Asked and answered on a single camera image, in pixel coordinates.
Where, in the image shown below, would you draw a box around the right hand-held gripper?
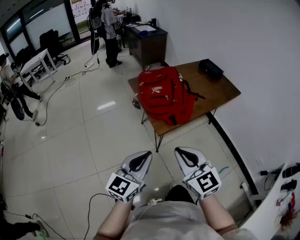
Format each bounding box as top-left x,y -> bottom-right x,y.
174,147 -> 222,200

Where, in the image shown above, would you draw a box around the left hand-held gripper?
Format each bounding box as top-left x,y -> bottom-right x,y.
105,151 -> 153,203

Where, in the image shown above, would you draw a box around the red backpack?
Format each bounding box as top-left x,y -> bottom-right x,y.
137,66 -> 206,127

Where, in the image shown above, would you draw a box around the person's right forearm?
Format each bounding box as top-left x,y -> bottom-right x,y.
198,194 -> 238,235

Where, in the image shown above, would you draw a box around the person's left forearm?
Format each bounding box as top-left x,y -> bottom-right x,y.
93,200 -> 135,240

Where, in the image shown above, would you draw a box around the person's leg in black trousers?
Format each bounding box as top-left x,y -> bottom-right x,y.
165,184 -> 195,205

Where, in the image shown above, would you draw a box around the person's torso in pale shirt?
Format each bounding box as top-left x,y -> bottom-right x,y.
120,199 -> 258,240

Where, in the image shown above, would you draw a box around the wooden table with black legs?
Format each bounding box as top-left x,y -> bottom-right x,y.
127,60 -> 241,153

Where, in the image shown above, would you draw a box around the black box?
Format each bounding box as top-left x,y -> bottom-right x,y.
198,59 -> 225,81

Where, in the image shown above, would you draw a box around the white worktable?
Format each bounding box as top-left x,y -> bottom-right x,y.
241,161 -> 300,240

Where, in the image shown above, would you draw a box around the black cylinder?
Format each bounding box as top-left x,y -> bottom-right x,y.
282,163 -> 300,179

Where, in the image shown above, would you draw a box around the black handheld device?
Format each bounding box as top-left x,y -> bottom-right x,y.
280,179 -> 298,193

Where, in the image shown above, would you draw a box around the white paper sheet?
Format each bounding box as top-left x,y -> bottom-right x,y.
135,24 -> 157,33

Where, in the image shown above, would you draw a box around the white desk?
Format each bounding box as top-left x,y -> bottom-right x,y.
20,48 -> 58,92

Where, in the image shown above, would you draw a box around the black office chair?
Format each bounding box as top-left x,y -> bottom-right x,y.
14,45 -> 36,71
39,29 -> 69,67

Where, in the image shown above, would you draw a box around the white board with red marks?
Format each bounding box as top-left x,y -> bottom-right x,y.
71,0 -> 92,24

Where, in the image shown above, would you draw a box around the black charger cable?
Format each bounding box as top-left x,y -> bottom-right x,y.
259,166 -> 283,191

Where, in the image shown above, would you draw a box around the long black floor cable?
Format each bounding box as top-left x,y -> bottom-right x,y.
35,52 -> 100,127

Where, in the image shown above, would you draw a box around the red tangled cords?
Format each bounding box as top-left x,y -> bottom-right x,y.
275,192 -> 300,232

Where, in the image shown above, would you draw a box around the black cable with adapter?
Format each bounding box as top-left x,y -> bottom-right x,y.
3,210 -> 67,240

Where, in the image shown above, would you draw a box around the glass partition with black frame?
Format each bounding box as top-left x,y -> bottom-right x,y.
0,0 -> 82,57

